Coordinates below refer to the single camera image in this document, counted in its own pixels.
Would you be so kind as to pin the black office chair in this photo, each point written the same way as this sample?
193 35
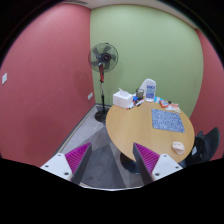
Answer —
205 146

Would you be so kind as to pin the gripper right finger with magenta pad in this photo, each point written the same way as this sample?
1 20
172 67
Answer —
153 166

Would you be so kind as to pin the white marker pen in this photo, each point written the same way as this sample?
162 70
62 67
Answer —
139 103

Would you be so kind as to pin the orange snack packet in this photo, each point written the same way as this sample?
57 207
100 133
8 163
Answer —
164 103

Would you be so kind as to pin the white tissue box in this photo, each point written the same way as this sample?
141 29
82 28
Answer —
122 99

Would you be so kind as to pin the white plastic jug blue label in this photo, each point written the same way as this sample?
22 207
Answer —
149 87

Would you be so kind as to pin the small dark cup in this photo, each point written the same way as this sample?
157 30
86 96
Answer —
139 93

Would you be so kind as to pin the white wall switch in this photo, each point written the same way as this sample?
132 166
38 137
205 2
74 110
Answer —
4 78

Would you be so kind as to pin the white wall socket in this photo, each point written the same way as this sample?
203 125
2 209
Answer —
90 96

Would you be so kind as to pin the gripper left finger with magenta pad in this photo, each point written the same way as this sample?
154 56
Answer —
70 166

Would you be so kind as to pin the black standing pedestal fan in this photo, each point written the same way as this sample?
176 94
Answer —
102 58

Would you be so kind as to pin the blue patterned mouse pad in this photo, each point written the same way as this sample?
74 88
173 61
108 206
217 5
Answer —
167 121

